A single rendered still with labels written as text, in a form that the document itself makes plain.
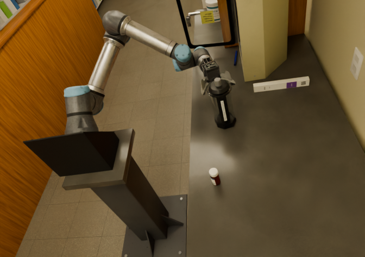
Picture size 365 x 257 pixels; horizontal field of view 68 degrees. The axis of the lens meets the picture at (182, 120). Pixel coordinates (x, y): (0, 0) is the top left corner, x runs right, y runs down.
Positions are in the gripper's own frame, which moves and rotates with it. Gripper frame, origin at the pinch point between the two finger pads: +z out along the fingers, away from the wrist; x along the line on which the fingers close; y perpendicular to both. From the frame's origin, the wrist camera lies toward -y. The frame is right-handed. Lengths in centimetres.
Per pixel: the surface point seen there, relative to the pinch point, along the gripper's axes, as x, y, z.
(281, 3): 41, 18, -26
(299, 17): 64, -6, -50
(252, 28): 24.7, 12.8, -20.9
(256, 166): 3.8, -21.9, 28.3
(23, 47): -145, -7, -168
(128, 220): -74, -77, -1
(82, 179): -75, -20, 5
